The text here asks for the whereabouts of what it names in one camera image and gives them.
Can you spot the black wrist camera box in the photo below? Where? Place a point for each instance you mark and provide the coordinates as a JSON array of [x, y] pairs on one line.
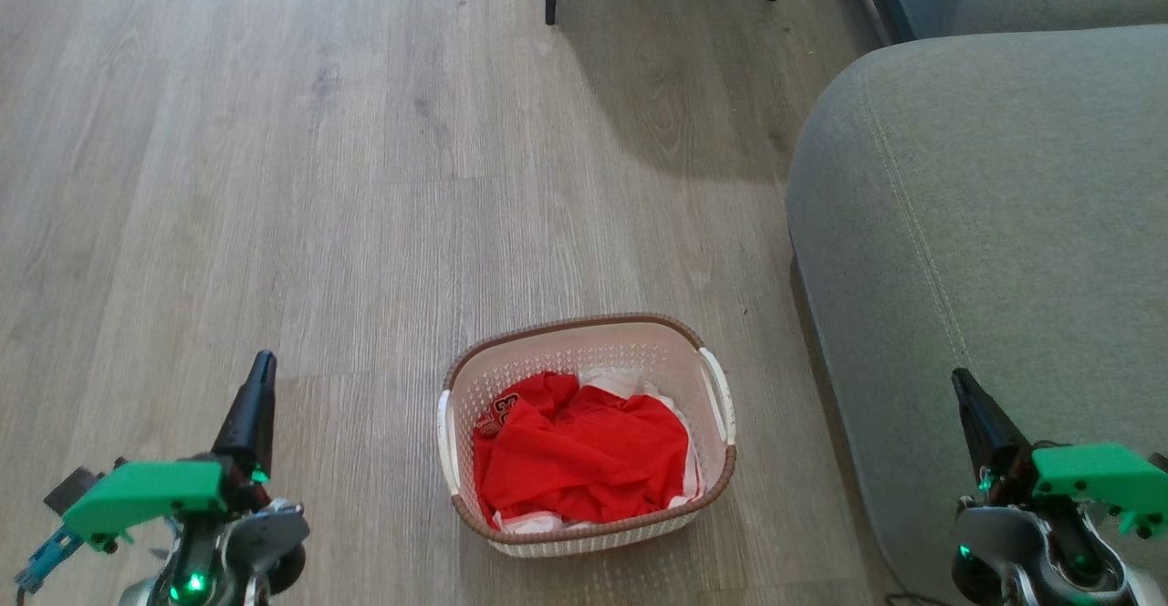
[[1159, 462], [71, 489]]

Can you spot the red jersey garment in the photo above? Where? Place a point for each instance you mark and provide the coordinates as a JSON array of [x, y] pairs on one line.
[[584, 460]]

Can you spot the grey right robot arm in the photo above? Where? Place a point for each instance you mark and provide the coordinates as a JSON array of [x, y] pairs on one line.
[[1013, 542]]

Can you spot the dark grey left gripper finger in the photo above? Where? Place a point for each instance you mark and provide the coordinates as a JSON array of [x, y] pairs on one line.
[[251, 414]]

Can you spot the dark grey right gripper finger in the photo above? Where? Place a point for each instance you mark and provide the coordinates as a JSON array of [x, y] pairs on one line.
[[990, 442]]

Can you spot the white plastic laundry basket brown rim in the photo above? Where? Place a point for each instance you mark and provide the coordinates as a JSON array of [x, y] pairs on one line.
[[584, 349]]

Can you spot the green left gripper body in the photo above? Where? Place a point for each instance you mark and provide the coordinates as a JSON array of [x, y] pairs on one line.
[[146, 492]]

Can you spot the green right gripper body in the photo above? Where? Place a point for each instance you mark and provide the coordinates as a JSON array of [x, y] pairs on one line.
[[1095, 478]]

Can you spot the white garment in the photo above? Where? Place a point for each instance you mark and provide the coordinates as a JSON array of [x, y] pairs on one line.
[[620, 380]]

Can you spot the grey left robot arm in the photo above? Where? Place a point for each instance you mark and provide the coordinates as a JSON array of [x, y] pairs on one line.
[[237, 551]]

